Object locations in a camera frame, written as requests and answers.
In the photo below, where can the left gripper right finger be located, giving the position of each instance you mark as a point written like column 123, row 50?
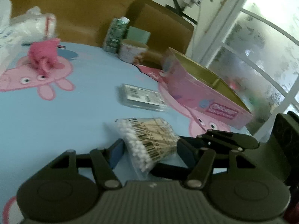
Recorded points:
column 208, row 151

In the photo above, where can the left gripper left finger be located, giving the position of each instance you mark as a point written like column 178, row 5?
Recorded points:
column 102, row 162

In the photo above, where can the cotton swabs bag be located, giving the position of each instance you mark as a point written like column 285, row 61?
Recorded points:
column 148, row 140

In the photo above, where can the barcode labelled flat pack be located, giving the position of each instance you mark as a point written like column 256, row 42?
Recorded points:
column 137, row 97

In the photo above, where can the pink macaron biscuit tin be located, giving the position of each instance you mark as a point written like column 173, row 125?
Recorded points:
column 198, row 88

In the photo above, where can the pink fuzzy cloth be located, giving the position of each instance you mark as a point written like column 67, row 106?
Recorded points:
column 43, row 55

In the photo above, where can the blue Peppa Pig tablecloth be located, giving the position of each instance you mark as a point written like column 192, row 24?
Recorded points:
column 34, row 131

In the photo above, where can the frosted floral window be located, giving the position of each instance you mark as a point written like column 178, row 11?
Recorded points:
column 253, row 46

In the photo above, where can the white paper snack cup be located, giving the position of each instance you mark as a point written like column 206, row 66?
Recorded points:
column 132, row 52

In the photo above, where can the green patterned drink carton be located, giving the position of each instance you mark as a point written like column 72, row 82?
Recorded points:
column 115, row 33

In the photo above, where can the white tissue pack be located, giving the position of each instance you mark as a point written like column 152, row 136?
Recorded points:
column 10, row 41

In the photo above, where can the plastic-wrapped paper cups stack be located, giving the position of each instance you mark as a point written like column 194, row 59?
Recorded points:
column 34, row 26

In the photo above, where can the brown wooden board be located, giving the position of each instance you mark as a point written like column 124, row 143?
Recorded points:
column 77, row 21

